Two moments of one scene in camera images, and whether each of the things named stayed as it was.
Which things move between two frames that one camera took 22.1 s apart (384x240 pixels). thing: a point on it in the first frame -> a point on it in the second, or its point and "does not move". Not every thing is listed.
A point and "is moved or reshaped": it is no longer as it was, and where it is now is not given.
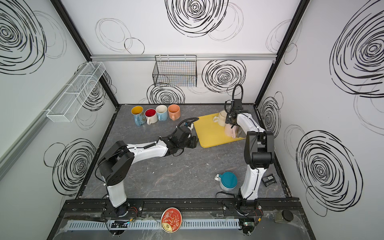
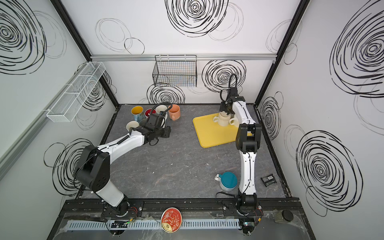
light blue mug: [162, 112] does not move
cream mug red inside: [151, 115] does not move
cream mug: [221, 118] does not move
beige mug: [229, 132] -> [133, 124]
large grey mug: [240, 132] is moved or reshaped
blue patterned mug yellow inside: [139, 117] does not move
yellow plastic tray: [211, 134] does not move
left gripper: [190, 139] -> [165, 132]
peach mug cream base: [174, 112] does not move
